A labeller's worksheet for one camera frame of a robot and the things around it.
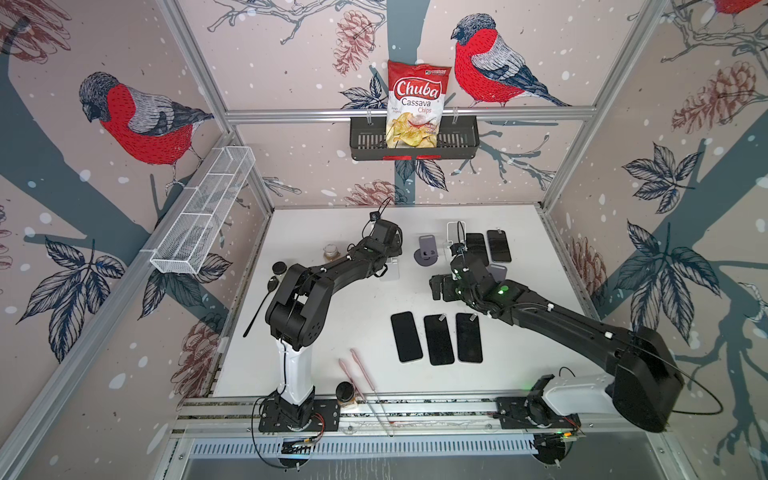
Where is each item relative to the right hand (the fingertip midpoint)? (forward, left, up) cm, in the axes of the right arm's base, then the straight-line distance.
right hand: (439, 285), depth 84 cm
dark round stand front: (+7, -19, -4) cm, 21 cm away
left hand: (+17, +16, -1) cm, 23 cm away
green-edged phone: (-10, +9, -13) cm, 19 cm away
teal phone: (+28, -26, -17) cm, 42 cm away
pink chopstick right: (-25, +18, -13) cm, 33 cm away
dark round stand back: (+17, +2, -7) cm, 18 cm away
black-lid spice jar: (+7, +51, -4) cm, 52 cm away
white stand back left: (+10, +15, -10) cm, 20 cm away
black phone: (+23, -15, -11) cm, 30 cm away
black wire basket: (+42, -7, +22) cm, 48 cm away
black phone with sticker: (-10, 0, -15) cm, 18 cm away
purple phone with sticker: (-11, -9, -13) cm, 19 cm away
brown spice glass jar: (+11, +34, 0) cm, 36 cm away
